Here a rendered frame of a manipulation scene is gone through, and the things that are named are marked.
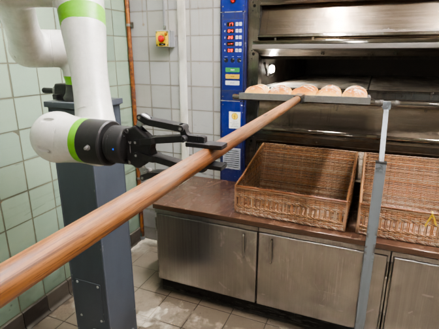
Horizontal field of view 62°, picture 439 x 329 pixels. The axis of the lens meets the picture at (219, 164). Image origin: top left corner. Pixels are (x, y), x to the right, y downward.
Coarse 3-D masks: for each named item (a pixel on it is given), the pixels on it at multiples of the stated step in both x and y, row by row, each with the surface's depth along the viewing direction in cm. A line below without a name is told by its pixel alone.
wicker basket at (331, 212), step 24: (264, 144) 222; (264, 168) 222; (288, 168) 216; (312, 168) 211; (336, 168) 206; (240, 192) 184; (264, 192) 179; (288, 192) 215; (312, 192) 210; (336, 192) 205; (264, 216) 183; (288, 216) 178; (312, 216) 183; (336, 216) 183
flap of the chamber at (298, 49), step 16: (256, 48) 196; (272, 48) 193; (288, 48) 190; (304, 48) 187; (320, 48) 184; (336, 48) 181; (352, 48) 179; (368, 48) 176; (384, 48) 174; (400, 48) 171; (416, 48) 169; (432, 48) 167
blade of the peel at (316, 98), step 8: (240, 96) 164; (248, 96) 162; (256, 96) 161; (264, 96) 160; (272, 96) 158; (280, 96) 157; (288, 96) 156; (304, 96) 153; (312, 96) 152; (320, 96) 151; (328, 96) 150; (336, 96) 149; (368, 96) 171
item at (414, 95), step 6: (318, 90) 204; (342, 90) 199; (366, 90) 198; (372, 90) 198; (372, 96) 194; (378, 96) 193; (384, 96) 192; (390, 96) 191; (396, 96) 190; (402, 96) 189; (408, 96) 188; (414, 96) 187; (420, 96) 186; (426, 96) 185; (432, 96) 184; (438, 96) 183
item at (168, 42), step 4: (156, 32) 225; (160, 32) 224; (164, 32) 223; (168, 32) 222; (172, 32) 226; (156, 36) 226; (164, 36) 224; (168, 36) 223; (172, 36) 226; (156, 40) 226; (164, 40) 224; (168, 40) 223; (172, 40) 227; (156, 44) 227; (160, 44) 226; (164, 44) 225; (168, 44) 224; (172, 44) 228
